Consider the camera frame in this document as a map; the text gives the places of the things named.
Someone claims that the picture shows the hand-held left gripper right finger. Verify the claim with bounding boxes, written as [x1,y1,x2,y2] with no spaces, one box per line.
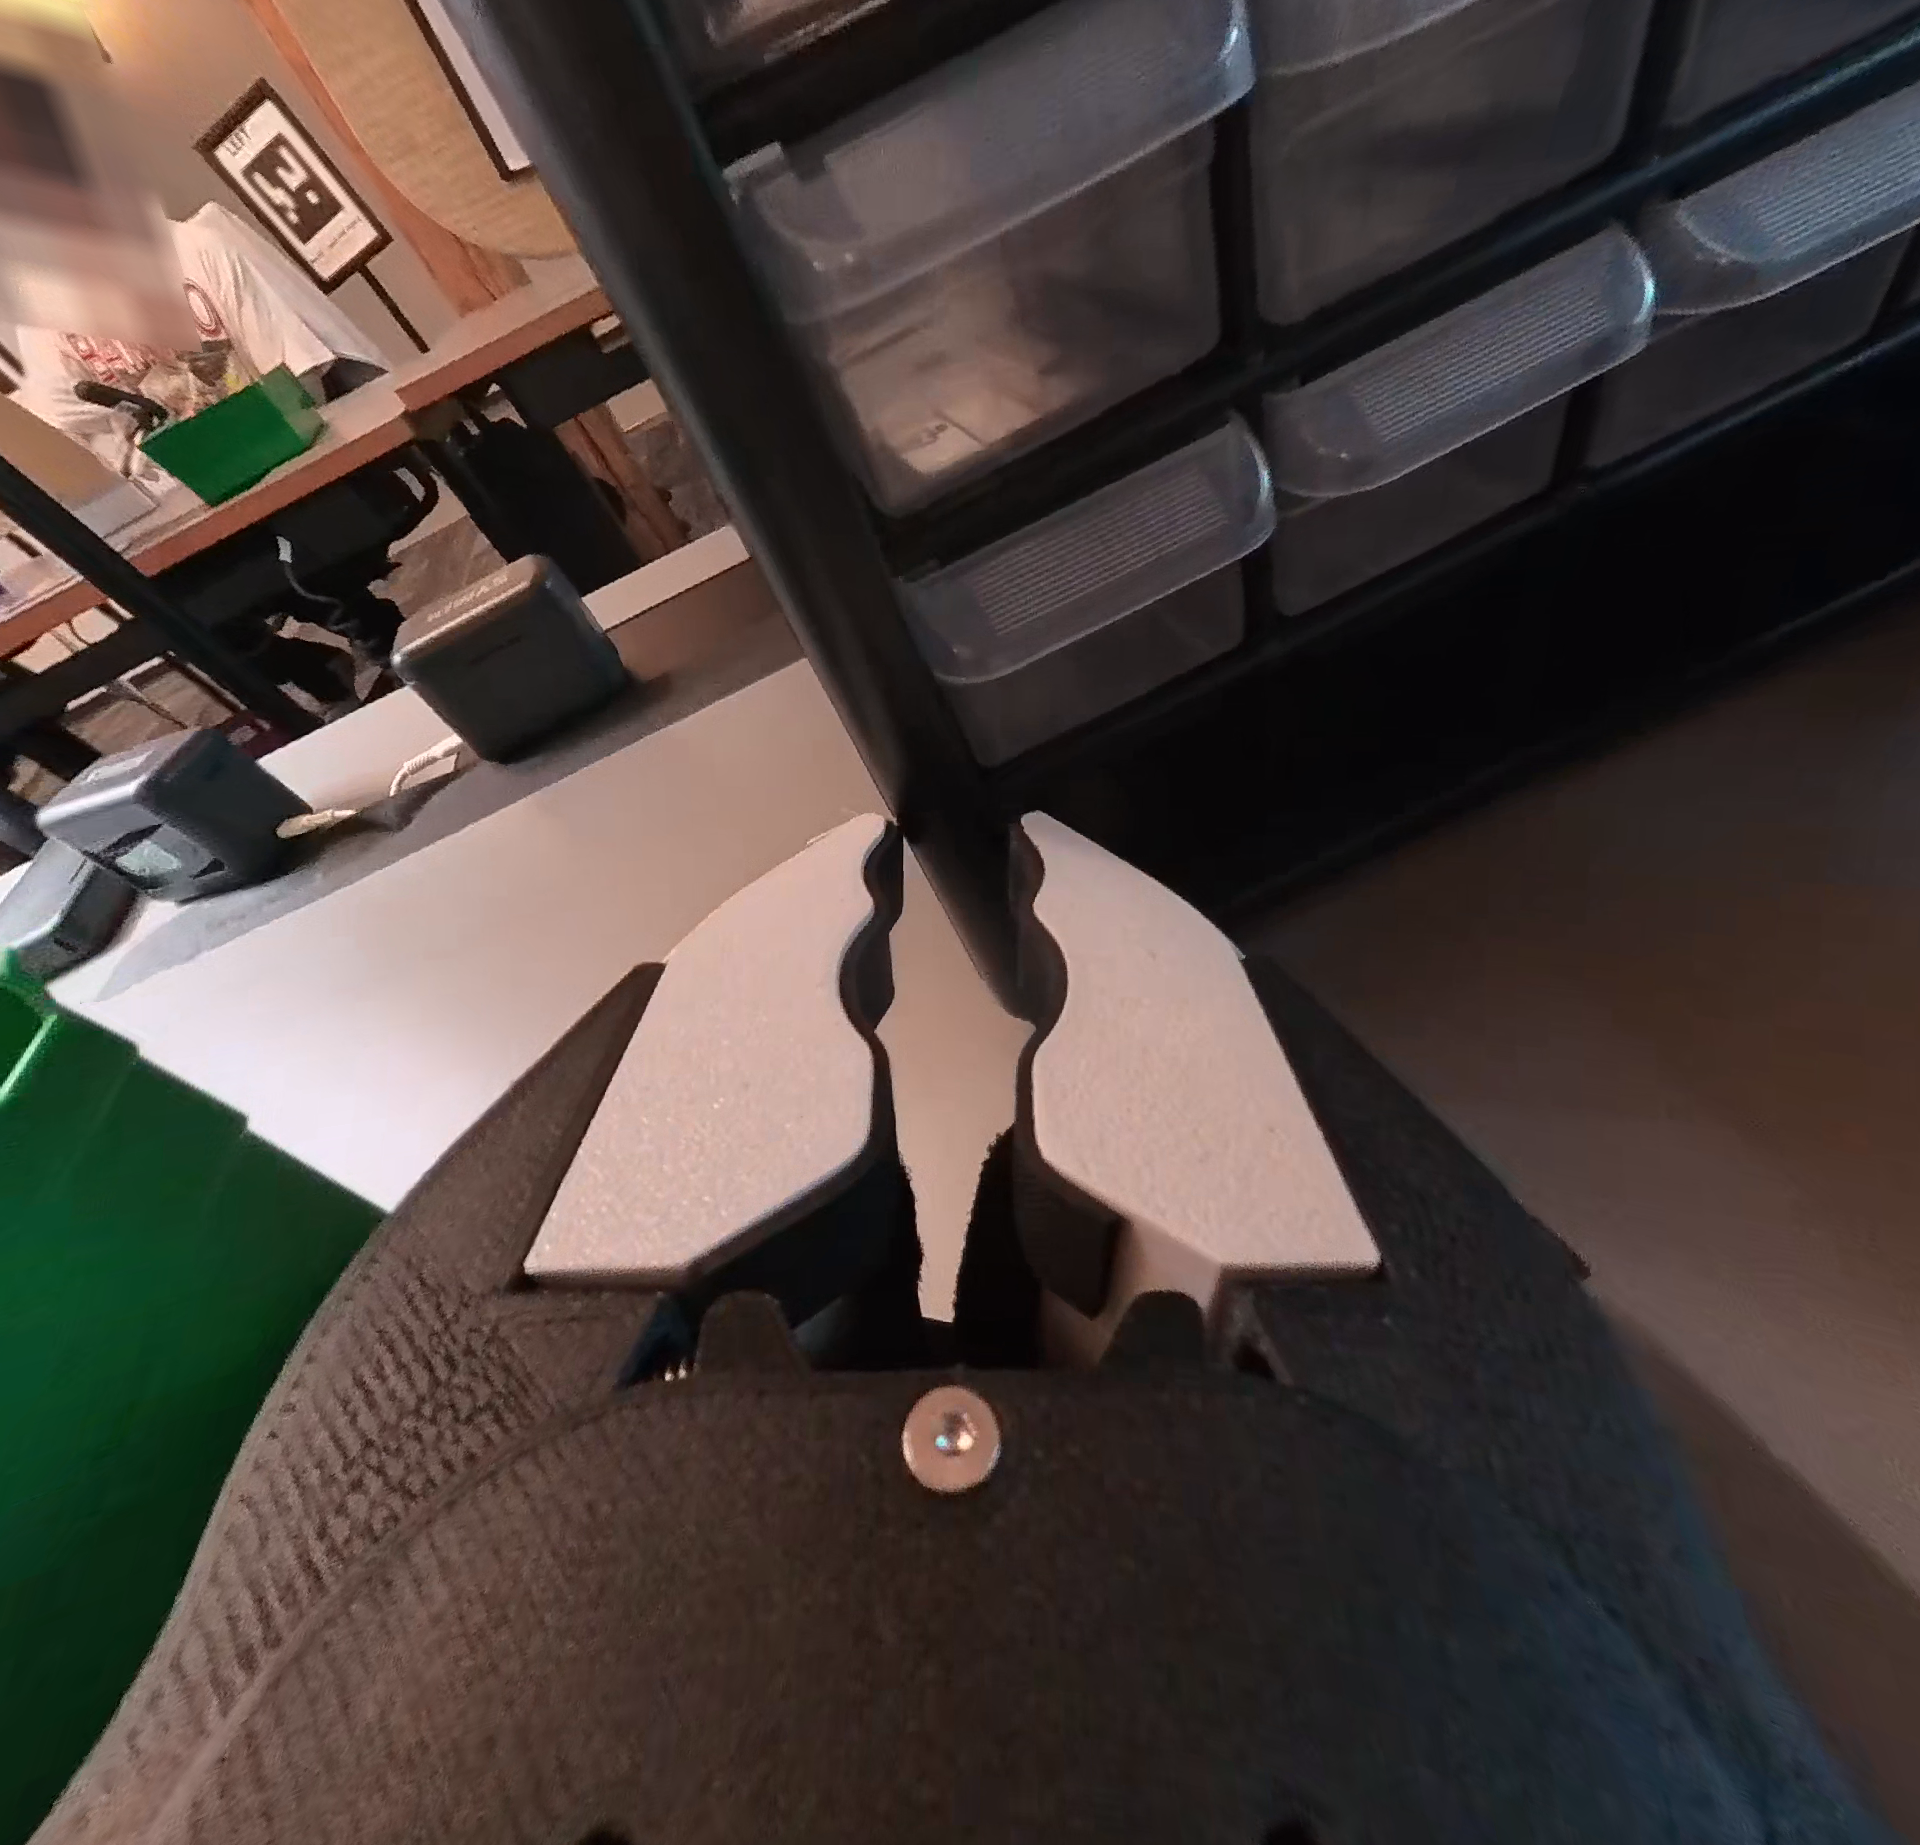
[1006,811,1384,1352]

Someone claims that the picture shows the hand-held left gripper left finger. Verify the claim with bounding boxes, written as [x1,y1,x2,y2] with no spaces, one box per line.
[523,811,917,1294]

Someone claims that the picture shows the black drawer cabinet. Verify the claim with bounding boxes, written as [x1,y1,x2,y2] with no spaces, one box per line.
[404,0,1920,1008]

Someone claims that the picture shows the green plastic bin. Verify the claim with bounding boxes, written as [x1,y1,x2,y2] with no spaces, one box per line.
[0,945,394,1845]

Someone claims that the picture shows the rows of clear cabinet drawers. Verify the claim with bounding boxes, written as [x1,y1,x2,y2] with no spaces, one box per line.
[630,0,1920,768]

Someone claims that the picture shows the black battery charger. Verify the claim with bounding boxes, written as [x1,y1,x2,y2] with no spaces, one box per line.
[36,726,313,904]

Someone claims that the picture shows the black office chair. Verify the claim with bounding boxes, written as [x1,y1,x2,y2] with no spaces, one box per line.
[269,465,452,708]

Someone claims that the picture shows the dark grey device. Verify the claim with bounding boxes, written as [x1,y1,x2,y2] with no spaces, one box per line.
[0,837,139,983]

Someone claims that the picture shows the wooden desk in background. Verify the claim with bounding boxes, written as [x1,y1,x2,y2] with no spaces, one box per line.
[0,376,425,654]

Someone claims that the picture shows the grey background table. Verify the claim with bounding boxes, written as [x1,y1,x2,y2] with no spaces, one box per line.
[397,286,623,425]

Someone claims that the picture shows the small green bin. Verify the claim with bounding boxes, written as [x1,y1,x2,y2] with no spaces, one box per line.
[141,366,324,503]

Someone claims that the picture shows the black white tag sign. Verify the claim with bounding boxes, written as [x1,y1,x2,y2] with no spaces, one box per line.
[194,76,429,363]

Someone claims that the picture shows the beige woven board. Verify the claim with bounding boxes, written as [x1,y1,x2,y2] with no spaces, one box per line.
[224,0,587,259]

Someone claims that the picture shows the framed wall poster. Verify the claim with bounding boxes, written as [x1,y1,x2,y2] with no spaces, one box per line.
[366,0,559,182]

